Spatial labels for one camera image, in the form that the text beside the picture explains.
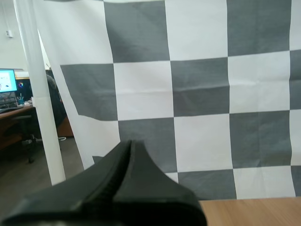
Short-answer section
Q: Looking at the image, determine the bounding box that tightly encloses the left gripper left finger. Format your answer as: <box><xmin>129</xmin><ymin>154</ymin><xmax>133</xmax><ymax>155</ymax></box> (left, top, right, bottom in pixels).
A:
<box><xmin>0</xmin><ymin>140</ymin><xmax>132</xmax><ymax>226</ymax></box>

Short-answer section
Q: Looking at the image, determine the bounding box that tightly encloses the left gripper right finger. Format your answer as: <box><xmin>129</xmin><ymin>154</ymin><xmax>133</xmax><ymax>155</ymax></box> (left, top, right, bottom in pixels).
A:
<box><xmin>112</xmin><ymin>140</ymin><xmax>208</xmax><ymax>226</ymax></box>

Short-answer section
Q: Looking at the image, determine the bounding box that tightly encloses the black office chair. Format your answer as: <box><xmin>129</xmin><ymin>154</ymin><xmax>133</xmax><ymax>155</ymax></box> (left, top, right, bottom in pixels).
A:
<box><xmin>3</xmin><ymin>114</ymin><xmax>43</xmax><ymax>164</ymax></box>

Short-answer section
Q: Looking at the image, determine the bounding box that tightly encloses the wooden office desk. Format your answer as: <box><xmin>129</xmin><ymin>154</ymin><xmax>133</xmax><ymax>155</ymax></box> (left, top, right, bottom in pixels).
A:
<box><xmin>0</xmin><ymin>105</ymin><xmax>36</xmax><ymax>151</ymax></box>

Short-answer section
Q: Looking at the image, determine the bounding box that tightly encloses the checked cloth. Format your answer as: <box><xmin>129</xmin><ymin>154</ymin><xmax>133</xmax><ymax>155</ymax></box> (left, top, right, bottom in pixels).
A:
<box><xmin>32</xmin><ymin>0</ymin><xmax>301</xmax><ymax>201</ymax></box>

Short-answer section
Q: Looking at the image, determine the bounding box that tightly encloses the computer monitor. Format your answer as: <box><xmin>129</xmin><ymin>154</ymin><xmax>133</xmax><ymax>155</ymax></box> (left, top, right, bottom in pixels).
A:
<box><xmin>0</xmin><ymin>68</ymin><xmax>18</xmax><ymax>94</ymax></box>

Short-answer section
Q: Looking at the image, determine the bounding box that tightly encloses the white upright post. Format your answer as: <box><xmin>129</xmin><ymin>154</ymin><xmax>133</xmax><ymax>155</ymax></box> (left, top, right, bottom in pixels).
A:
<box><xmin>13</xmin><ymin>0</ymin><xmax>66</xmax><ymax>186</ymax></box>

